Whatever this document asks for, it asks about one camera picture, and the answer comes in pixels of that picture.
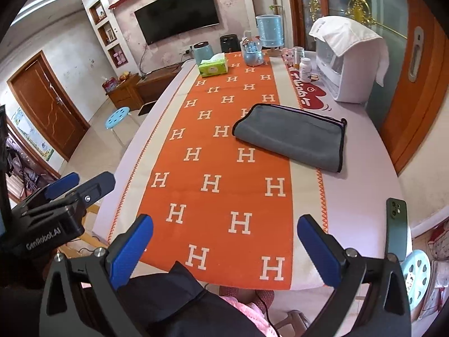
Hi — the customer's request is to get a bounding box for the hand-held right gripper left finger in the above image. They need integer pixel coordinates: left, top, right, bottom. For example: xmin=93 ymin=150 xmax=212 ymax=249
xmin=38 ymin=213 xmax=155 ymax=337

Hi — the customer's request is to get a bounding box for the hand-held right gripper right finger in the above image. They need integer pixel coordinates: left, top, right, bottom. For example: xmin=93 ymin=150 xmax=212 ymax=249
xmin=297 ymin=214 xmax=412 ymax=337

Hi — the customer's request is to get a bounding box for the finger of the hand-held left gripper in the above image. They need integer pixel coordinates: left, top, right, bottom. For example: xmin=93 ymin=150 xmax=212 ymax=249
xmin=43 ymin=172 xmax=81 ymax=201
xmin=72 ymin=171 xmax=116 ymax=207

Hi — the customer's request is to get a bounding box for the grey towel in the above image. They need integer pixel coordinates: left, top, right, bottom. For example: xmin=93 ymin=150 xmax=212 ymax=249
xmin=233 ymin=103 xmax=348 ymax=174

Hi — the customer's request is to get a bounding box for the light blue plastic stool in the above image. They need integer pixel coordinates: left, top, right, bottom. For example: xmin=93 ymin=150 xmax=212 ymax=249
xmin=399 ymin=249 xmax=431 ymax=321
xmin=105 ymin=107 xmax=141 ymax=148

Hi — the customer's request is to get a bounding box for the black jacket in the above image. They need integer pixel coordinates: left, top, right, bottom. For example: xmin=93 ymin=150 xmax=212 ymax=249
xmin=117 ymin=261 xmax=268 ymax=337

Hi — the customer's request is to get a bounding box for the green phone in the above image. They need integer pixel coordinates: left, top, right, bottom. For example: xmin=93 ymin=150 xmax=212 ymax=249
xmin=386 ymin=198 xmax=409 ymax=261

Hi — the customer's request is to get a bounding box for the brown wooden door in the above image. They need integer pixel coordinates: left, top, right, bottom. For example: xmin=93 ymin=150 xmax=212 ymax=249
xmin=7 ymin=51 xmax=90 ymax=162

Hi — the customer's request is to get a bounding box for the pink garment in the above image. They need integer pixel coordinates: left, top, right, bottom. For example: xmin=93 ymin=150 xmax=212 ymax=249
xmin=220 ymin=294 xmax=278 ymax=337

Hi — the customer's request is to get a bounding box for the wooden television cabinet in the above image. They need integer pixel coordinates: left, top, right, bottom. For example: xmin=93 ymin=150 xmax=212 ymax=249
xmin=107 ymin=66 xmax=184 ymax=111

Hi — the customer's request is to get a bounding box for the orange patterned table runner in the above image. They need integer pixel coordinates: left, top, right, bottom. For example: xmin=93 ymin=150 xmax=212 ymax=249
xmin=107 ymin=51 xmax=328 ymax=283

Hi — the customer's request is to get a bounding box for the green tissue pack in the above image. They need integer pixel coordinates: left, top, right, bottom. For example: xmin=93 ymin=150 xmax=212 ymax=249
xmin=198 ymin=53 xmax=229 ymax=79

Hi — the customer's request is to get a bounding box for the teal canister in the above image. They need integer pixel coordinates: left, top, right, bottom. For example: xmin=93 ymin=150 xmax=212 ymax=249
xmin=193 ymin=41 xmax=213 ymax=66

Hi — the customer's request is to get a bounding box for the wooden sliding door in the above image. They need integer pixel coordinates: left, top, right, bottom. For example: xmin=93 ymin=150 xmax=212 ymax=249
xmin=384 ymin=0 xmax=449 ymax=176

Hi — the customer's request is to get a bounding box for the white countertop appliance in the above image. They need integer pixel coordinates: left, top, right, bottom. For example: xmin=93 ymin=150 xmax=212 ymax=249
xmin=316 ymin=38 xmax=381 ymax=104

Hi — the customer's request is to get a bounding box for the white pill bottle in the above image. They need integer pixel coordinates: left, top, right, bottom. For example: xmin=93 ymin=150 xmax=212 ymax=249
xmin=299 ymin=57 xmax=313 ymax=80

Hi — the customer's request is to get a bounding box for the black air fryer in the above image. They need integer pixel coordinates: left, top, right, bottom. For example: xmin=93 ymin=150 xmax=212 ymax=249
xmin=219 ymin=34 xmax=239 ymax=53

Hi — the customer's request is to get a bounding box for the clear glass jar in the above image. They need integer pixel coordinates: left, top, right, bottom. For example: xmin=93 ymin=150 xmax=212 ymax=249
xmin=292 ymin=46 xmax=305 ymax=70

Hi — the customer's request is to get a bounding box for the blue glass globe jar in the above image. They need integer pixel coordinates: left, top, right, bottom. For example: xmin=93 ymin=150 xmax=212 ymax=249
xmin=240 ymin=37 xmax=266 ymax=67

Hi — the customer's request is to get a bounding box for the white cloth cover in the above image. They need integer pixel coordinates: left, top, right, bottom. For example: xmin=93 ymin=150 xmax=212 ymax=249
xmin=309 ymin=16 xmax=390 ymax=87

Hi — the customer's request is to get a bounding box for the blue water jug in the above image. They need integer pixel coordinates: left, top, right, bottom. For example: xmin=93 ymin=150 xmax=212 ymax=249
xmin=255 ymin=14 xmax=284 ymax=48

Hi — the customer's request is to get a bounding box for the wall poster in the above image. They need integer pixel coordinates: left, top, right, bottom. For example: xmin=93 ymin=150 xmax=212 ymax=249
xmin=10 ymin=108 xmax=55 ymax=161

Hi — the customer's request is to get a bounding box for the black cable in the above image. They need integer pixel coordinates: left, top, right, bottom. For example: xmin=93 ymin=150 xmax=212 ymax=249
xmin=253 ymin=289 xmax=278 ymax=328

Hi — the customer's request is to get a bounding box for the black wall television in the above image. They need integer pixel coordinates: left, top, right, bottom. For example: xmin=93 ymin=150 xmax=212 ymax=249
xmin=134 ymin=0 xmax=221 ymax=46

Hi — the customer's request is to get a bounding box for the silver door handle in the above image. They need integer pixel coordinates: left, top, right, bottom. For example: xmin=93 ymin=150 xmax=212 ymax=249
xmin=408 ymin=26 xmax=425 ymax=81

